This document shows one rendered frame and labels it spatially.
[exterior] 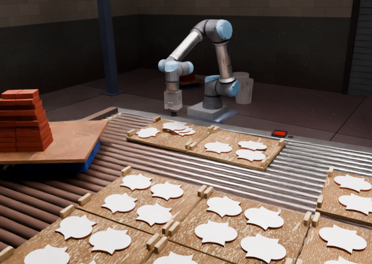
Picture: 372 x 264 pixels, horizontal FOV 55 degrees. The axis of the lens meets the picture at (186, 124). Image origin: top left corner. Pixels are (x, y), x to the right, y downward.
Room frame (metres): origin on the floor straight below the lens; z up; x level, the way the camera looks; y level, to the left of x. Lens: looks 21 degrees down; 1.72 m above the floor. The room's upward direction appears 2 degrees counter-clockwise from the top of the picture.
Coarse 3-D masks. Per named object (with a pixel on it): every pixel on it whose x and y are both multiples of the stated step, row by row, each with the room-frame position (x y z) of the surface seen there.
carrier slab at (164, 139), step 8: (160, 120) 2.17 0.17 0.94; (144, 128) 2.03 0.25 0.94; (160, 128) 2.02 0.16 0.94; (200, 128) 2.00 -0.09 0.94; (128, 136) 1.91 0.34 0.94; (136, 136) 1.91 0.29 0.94; (160, 136) 1.90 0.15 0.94; (168, 136) 1.90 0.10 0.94; (176, 136) 1.89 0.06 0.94; (184, 136) 1.89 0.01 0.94; (192, 136) 1.89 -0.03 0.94; (200, 136) 1.88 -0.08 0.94; (152, 144) 1.81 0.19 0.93; (160, 144) 1.78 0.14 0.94; (168, 144) 1.78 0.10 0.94; (176, 144) 1.77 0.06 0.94; (184, 144) 1.77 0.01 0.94; (184, 152) 1.70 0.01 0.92
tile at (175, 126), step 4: (164, 124) 2.02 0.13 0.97; (168, 124) 2.02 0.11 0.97; (172, 124) 2.01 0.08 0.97; (176, 124) 2.01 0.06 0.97; (180, 124) 2.01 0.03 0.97; (184, 124) 2.01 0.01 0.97; (164, 128) 1.95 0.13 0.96; (168, 128) 1.94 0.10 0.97; (172, 128) 1.94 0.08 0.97; (176, 128) 1.94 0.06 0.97; (180, 128) 1.94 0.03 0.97; (184, 128) 1.94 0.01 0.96
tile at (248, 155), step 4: (236, 152) 1.63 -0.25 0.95; (240, 152) 1.63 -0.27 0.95; (244, 152) 1.63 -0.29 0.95; (248, 152) 1.63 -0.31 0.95; (252, 152) 1.63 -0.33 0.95; (256, 152) 1.62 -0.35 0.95; (260, 152) 1.62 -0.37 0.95; (240, 156) 1.59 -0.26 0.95; (244, 156) 1.58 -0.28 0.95; (248, 156) 1.58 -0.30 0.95; (252, 156) 1.58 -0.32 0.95; (256, 156) 1.58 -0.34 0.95; (260, 156) 1.58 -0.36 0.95; (264, 156) 1.58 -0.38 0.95; (248, 160) 1.55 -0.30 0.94; (252, 160) 1.54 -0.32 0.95; (256, 160) 1.55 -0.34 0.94; (260, 160) 1.55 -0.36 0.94
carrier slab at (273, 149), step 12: (216, 132) 1.93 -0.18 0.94; (228, 132) 1.93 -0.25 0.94; (204, 144) 1.76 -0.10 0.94; (264, 144) 1.74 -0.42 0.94; (276, 144) 1.73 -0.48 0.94; (204, 156) 1.63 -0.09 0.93; (216, 156) 1.61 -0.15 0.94; (228, 156) 1.61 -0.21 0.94; (252, 168) 1.50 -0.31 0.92; (264, 168) 1.48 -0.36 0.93
